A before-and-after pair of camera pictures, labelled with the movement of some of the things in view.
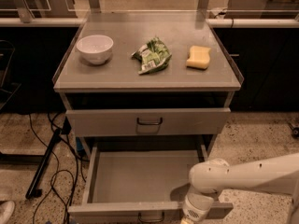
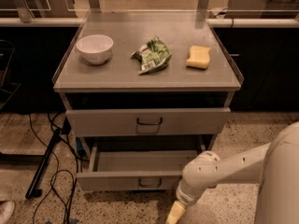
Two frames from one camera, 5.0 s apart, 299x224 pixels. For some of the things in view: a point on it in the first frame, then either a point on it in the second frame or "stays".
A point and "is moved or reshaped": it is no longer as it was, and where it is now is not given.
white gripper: [192, 212] to [184, 196]
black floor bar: [32, 190] stays
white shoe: [7, 209] stays
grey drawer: [148, 180] is moved or reshaped
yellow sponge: [199, 57] stays
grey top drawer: [148, 121] stays
